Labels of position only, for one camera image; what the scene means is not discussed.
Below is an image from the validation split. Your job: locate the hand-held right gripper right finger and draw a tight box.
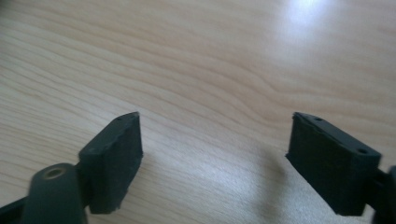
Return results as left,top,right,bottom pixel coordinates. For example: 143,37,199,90
285,111,383,217

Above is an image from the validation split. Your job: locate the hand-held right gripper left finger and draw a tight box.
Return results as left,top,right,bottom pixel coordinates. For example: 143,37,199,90
78,111,144,216

